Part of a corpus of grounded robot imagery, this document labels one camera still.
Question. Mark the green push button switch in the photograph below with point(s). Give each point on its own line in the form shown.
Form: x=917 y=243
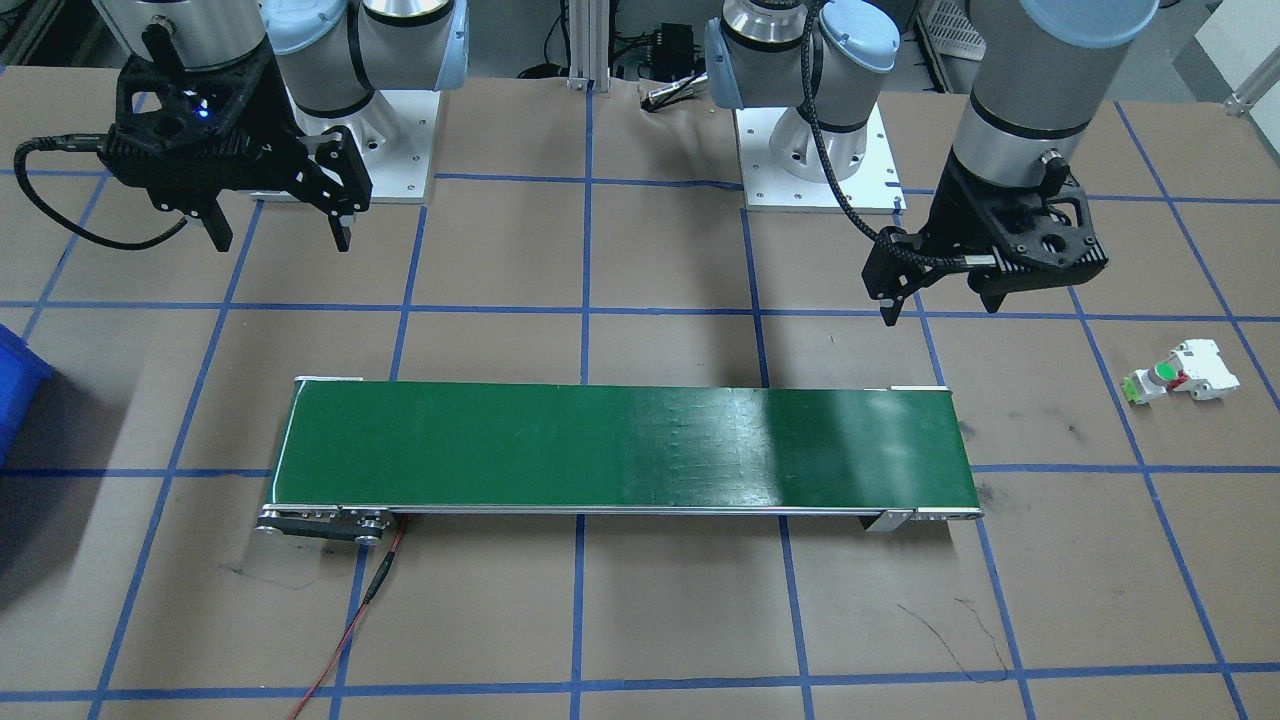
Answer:
x=1163 y=375

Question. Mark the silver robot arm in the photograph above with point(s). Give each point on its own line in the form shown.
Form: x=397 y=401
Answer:
x=1040 y=90
x=190 y=25

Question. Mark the white perforated grille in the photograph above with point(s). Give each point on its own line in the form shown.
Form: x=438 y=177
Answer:
x=950 y=30

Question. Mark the white circuit breaker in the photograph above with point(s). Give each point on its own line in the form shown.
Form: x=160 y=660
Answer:
x=1212 y=372

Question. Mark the blue plastic bin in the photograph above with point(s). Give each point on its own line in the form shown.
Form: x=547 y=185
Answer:
x=20 y=385

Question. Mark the aluminium profile bar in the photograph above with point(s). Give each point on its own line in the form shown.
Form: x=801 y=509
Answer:
x=1255 y=90

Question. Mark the silver cylindrical connector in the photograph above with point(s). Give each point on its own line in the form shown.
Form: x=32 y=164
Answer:
x=672 y=95

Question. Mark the small black power supply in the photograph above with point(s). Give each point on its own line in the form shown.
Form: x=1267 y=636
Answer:
x=677 y=45

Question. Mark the green conveyor belt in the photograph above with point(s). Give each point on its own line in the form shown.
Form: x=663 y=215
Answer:
x=600 y=450

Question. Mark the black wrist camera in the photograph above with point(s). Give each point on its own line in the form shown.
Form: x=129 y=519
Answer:
x=1060 y=262
x=200 y=160

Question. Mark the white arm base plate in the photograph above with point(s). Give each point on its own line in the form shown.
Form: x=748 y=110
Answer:
x=415 y=150
x=880 y=190

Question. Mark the aluminium profile post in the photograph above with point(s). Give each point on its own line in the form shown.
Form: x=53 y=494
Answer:
x=580 y=40

